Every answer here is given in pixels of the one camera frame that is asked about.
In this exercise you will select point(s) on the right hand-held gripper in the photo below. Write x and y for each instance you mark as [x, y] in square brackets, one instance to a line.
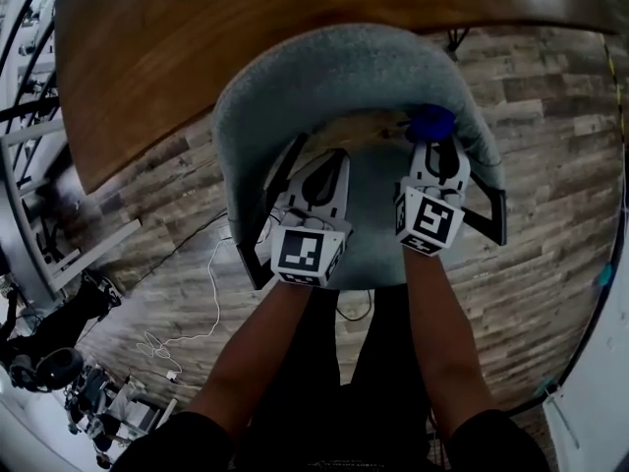
[430, 219]

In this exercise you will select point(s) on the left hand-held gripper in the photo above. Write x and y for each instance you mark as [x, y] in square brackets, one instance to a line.
[300, 256]

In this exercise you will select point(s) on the blue cloth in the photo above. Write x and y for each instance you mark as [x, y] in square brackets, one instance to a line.
[430, 123]

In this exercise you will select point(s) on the grey shell chair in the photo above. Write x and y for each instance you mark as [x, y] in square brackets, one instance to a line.
[319, 67]

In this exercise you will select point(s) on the person's left forearm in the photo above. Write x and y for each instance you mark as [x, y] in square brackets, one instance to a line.
[255, 362]

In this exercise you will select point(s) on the person's right forearm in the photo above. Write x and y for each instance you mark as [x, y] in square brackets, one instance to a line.
[442, 337]

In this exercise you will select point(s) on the person's black trousers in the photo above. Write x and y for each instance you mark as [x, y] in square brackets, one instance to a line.
[373, 352]

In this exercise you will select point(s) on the small teal object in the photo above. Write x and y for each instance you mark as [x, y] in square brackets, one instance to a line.
[605, 274]

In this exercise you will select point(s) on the yellow black striped tape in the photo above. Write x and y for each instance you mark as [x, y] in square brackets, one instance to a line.
[614, 76]

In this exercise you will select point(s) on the brown wooden table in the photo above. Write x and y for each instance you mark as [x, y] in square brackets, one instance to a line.
[196, 42]

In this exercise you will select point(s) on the person's black shirt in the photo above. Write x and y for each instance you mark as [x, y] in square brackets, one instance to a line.
[334, 450]

